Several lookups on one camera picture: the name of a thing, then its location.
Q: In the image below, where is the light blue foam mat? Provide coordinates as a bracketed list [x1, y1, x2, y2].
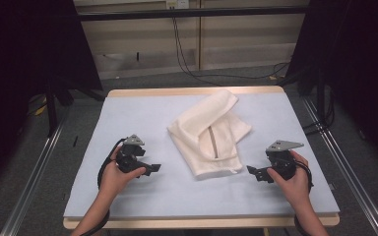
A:
[63, 91, 341, 220]

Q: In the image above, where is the black floor cable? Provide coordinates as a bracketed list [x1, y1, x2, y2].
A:
[301, 86, 337, 137]

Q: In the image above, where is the black stand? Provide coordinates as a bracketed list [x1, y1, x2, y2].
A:
[303, 70, 337, 131]
[43, 77, 106, 138]

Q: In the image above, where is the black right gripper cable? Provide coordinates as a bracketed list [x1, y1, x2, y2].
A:
[292, 159, 315, 236]

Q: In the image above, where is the black curtain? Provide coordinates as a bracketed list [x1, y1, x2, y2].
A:
[284, 0, 378, 173]
[0, 0, 103, 198]

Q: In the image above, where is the person's right hand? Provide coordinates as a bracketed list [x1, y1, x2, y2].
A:
[266, 149, 311, 210]

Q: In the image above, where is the metal floor rail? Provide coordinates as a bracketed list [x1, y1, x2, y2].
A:
[300, 95, 378, 236]
[0, 109, 69, 236]

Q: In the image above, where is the yellow tape piece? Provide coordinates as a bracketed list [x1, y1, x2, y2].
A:
[33, 95, 49, 117]

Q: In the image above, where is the white wall socket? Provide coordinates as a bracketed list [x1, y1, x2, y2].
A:
[164, 0, 191, 10]

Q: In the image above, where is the person's left hand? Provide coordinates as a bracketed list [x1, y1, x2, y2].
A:
[99, 145, 148, 199]

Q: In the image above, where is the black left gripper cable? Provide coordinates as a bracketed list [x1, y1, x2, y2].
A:
[78, 137, 128, 236]

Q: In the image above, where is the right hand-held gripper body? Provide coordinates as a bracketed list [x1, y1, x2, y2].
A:
[265, 140, 305, 182]

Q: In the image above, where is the black horizontal bar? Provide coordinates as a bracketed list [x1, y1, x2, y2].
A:
[78, 5, 310, 23]

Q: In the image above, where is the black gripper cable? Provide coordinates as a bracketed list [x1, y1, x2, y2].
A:
[292, 159, 315, 236]
[78, 137, 128, 236]

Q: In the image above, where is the white cloth with beige stripe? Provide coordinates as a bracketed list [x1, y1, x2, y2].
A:
[166, 88, 253, 181]

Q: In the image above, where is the black wall cable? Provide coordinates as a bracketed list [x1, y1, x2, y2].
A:
[171, 16, 291, 88]

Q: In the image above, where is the wooden table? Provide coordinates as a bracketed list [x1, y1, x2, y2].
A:
[62, 86, 341, 230]

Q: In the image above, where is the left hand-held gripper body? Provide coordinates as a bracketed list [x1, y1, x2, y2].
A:
[115, 134, 148, 174]

